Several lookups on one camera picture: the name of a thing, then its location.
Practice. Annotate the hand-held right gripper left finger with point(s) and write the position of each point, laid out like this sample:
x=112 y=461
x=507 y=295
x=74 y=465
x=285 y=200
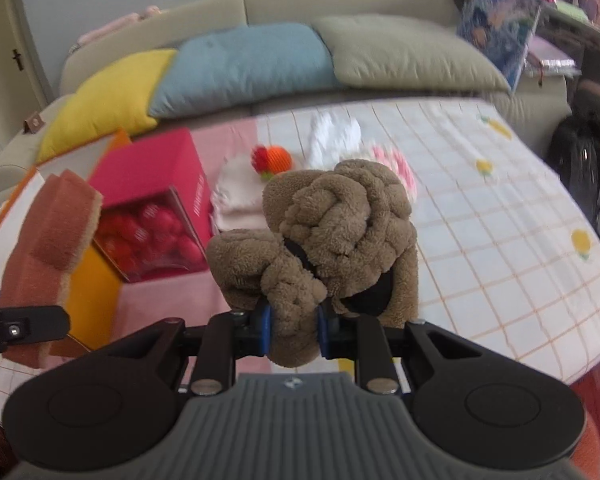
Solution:
x=265 y=332

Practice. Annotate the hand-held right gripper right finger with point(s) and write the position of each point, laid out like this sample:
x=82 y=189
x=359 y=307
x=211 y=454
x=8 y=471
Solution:
x=323 y=332

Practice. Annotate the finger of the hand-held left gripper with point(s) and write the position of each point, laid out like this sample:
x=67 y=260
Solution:
x=25 y=327

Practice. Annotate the orange cardboard box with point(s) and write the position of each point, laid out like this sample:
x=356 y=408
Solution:
x=95 y=280

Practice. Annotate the pink-brown fuzzy cloth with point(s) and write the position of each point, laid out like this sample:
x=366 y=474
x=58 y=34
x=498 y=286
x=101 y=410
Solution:
x=45 y=240

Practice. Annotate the brown braided plush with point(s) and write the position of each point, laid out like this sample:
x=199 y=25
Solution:
x=340 y=210

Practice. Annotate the white pink knitted hat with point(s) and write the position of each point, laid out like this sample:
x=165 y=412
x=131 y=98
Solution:
x=235 y=200

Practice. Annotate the orange knitted toy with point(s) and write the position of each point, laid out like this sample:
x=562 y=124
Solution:
x=277 y=160

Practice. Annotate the pink cream knitted item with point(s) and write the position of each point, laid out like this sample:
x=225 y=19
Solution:
x=399 y=167

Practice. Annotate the red lidded clear box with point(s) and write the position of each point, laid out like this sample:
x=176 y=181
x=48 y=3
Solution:
x=150 y=170

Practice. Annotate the yellow pillow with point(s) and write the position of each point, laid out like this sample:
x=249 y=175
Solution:
x=110 y=100

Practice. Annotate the blue pillow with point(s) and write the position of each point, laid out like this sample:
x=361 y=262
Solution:
x=245 y=67

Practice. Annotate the cream door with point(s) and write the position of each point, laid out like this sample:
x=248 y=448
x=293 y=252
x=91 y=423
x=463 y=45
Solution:
x=10 y=60

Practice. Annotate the grey beige pillow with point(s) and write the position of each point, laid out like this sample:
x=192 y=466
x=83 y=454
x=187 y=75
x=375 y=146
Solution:
x=410 y=55

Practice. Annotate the black backpack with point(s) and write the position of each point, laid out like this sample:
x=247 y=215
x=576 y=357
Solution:
x=580 y=170

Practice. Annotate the pink bolster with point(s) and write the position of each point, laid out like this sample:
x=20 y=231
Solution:
x=120 y=25

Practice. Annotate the printed cartoon pillow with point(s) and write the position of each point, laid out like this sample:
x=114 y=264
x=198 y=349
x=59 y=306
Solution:
x=500 y=30

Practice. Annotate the cluttered desk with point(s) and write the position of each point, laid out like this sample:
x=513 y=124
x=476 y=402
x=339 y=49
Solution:
x=580 y=25

